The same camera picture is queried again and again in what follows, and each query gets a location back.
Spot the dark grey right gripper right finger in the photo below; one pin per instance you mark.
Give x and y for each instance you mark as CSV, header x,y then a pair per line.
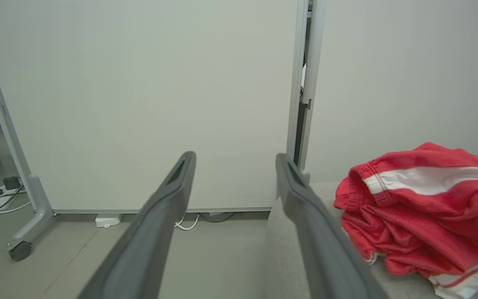
x,y
322,249

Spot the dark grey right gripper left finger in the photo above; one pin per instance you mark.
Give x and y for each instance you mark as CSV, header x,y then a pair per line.
x,y
147,241

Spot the red white striped sports clothing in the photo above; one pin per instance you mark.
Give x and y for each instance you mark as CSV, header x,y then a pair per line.
x,y
409,216

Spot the white power adapter box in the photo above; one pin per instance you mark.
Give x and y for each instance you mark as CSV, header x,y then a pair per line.
x,y
108,220

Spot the black caster wheel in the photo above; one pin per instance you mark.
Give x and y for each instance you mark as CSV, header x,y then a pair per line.
x,y
21,251

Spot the black plug adapter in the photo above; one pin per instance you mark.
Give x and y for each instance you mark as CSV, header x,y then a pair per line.
x,y
11,183

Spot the white partition panel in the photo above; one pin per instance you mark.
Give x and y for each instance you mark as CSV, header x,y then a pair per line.
x,y
409,74
139,83

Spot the grey partition frame leg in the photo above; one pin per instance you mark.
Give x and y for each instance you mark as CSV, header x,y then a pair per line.
x,y
295,104
40,207
315,62

